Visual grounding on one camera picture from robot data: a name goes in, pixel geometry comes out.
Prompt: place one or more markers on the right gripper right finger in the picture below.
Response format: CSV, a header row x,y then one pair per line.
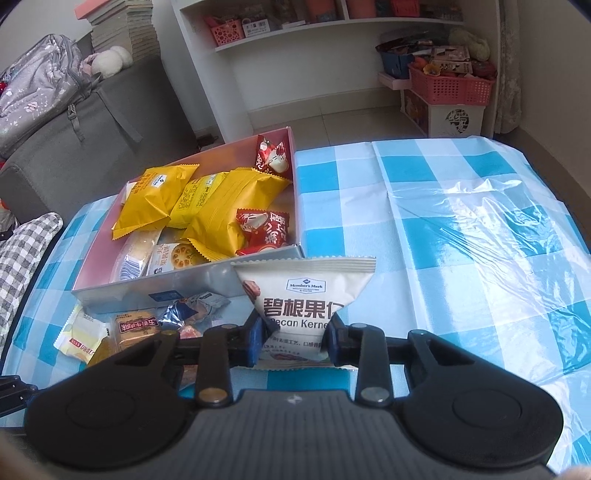
x,y
367,348

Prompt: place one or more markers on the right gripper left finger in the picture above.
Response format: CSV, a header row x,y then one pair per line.
x,y
219,350

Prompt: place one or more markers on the blue truffle candy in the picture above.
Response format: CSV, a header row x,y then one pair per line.
x,y
191,311

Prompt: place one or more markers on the white pecan kernel bag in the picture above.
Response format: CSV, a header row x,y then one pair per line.
x,y
297,298

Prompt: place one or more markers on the cream yellow snack packet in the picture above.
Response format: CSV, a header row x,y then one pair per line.
x,y
84,338

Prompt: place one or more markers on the brown biscuit packet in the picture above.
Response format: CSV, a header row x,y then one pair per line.
x,y
134,326

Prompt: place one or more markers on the yellow Member's Mark snack bag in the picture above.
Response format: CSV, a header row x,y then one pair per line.
x,y
152,199

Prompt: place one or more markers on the red white snack packet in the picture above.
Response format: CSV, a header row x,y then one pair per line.
x,y
272,158

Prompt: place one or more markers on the pink rice crispy bar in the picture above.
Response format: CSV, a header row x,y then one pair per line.
x,y
189,355

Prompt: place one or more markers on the lotus root chip packet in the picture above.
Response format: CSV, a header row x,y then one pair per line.
x,y
171,257

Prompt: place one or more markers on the long yellow snack pack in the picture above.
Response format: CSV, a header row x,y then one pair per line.
x,y
214,231

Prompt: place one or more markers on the small red candy packet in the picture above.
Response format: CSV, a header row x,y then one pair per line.
x,y
263,230

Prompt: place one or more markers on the pink cardboard box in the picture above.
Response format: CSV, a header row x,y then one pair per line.
x,y
95,292

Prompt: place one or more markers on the clear cracker packet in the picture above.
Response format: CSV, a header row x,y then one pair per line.
x,y
134,256

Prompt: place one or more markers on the grey checkered cushion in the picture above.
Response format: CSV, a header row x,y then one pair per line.
x,y
21,255

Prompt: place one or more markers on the blue checkered tablecloth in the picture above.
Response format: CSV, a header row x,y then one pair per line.
x,y
479,266

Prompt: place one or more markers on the small yellow snack pack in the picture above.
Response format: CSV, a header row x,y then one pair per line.
x,y
195,194

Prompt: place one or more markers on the white storage box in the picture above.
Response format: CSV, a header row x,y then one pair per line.
x,y
442,121

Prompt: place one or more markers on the grey sofa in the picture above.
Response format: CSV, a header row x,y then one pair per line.
x,y
130,122

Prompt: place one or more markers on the red plastic basket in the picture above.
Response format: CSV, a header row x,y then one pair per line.
x,y
442,90

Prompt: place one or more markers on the blue storage bin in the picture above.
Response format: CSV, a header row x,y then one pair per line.
x,y
396,61

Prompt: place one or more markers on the white bookshelf desk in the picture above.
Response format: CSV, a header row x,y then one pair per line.
x,y
310,70

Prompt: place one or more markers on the white plush toy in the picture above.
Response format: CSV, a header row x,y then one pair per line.
x,y
110,62

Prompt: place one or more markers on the silver grey backpack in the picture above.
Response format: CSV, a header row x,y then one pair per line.
x,y
40,85

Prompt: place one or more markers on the small pink shelf basket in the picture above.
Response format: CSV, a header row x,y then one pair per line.
x,y
228,32

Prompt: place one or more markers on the stack of books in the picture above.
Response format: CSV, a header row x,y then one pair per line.
x,y
121,23

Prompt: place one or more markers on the pink pen cup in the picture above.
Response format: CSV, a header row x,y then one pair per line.
x,y
321,10

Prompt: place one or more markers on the small red shelf basket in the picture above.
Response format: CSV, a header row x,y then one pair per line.
x,y
406,8

